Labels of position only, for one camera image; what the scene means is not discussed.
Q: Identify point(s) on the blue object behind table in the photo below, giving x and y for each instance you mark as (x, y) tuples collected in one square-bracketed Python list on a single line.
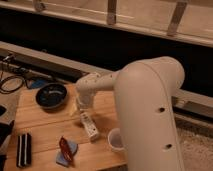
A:
[(38, 83)]

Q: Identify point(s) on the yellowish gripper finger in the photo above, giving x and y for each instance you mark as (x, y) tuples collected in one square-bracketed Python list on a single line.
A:
[(73, 109)]

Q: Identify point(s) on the red foil wrapped item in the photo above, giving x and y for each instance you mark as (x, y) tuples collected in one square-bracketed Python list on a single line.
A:
[(66, 152)]

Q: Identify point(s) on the metal railing beam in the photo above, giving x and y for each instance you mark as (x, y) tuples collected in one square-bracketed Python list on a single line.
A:
[(189, 21)]

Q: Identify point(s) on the wooden table board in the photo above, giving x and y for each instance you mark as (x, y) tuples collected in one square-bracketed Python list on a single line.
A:
[(47, 128)]

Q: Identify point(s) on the dark blue bowl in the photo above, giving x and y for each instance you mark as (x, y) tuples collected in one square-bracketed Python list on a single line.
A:
[(51, 95)]

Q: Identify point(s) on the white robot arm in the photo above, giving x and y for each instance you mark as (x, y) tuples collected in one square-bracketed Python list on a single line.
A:
[(143, 93)]

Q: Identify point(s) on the black white striped block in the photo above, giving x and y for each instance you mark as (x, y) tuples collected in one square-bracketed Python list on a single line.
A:
[(23, 158)]

